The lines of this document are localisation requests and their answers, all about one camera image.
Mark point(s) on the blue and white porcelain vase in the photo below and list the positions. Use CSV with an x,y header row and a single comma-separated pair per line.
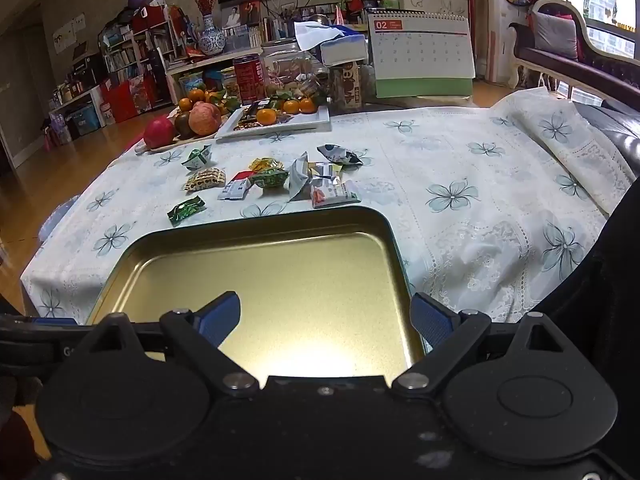
x,y
211,37

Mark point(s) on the dark brown round fruit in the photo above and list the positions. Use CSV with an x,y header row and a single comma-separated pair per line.
x,y
183,124

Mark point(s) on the beige fruit tray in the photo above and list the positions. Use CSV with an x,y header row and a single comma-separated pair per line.
x,y
165,145

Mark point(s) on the glass jar of cookies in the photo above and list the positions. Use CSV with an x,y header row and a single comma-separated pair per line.
x,y
282,67

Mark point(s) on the jar with brown label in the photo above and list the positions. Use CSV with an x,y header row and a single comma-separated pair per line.
x,y
350,87

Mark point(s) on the gold metal tin box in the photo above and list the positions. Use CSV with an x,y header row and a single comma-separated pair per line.
x,y
300,285

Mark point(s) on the green pea snack packet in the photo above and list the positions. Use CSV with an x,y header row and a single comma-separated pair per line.
x,y
270,179

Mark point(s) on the desk calendar with green base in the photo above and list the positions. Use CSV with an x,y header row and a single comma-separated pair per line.
x,y
422,50

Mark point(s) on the gold foil candy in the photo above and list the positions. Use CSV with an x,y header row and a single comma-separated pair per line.
x,y
265,164

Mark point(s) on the grey cushion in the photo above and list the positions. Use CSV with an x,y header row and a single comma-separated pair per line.
x,y
555,35

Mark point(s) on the red and white snack packet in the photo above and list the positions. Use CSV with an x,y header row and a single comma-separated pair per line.
x,y
234,189

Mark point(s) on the black chocolate bar packet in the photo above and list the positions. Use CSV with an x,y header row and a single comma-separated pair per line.
x,y
250,110

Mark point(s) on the beige patterned snack packet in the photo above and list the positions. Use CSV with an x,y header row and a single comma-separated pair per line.
x,y
204,180

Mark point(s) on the purple ball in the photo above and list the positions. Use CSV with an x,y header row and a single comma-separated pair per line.
x,y
138,0

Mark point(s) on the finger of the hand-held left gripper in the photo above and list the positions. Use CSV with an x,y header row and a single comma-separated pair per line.
x,y
55,321

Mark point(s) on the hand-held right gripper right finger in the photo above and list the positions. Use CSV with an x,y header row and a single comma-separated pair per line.
x,y
432,320

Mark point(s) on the white shelf unit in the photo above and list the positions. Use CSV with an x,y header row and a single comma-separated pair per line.
x,y
80,107

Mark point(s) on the white rectangular plate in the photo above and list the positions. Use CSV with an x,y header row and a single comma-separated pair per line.
x,y
300,122

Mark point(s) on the orange mandarin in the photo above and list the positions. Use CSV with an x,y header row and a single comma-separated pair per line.
x,y
307,105
291,106
266,116

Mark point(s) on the cluttered bookshelf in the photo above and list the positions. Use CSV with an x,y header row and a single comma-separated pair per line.
x,y
135,55

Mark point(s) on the low white cabinet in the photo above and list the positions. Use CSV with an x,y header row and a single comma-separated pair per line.
x,y
210,62

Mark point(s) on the red round fruit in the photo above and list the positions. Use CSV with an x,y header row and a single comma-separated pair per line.
x,y
159,132

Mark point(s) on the grey silver snack packet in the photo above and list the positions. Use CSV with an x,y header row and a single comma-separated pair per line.
x,y
298,177

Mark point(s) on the carved dark chaise sofa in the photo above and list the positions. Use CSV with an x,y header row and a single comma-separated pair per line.
x,y
600,67

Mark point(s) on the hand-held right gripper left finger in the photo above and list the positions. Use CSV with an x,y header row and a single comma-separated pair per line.
x,y
220,317

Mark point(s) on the shiny dark green candy packet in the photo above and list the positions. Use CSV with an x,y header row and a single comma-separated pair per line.
x,y
186,210

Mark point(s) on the blue and white snack packet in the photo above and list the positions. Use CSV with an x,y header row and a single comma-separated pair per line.
x,y
340,154

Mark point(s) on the red drink can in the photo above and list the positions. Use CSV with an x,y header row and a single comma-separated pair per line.
x,y
248,80

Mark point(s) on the green and white snack packet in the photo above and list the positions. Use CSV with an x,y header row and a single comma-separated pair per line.
x,y
197,157

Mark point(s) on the blue and white tissue box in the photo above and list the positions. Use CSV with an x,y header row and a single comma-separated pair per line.
x,y
345,50

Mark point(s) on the pink striped apple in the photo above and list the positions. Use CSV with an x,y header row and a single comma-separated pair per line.
x,y
205,119

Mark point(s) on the pile of leafy mandarins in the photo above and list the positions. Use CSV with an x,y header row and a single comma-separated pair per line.
x,y
205,97

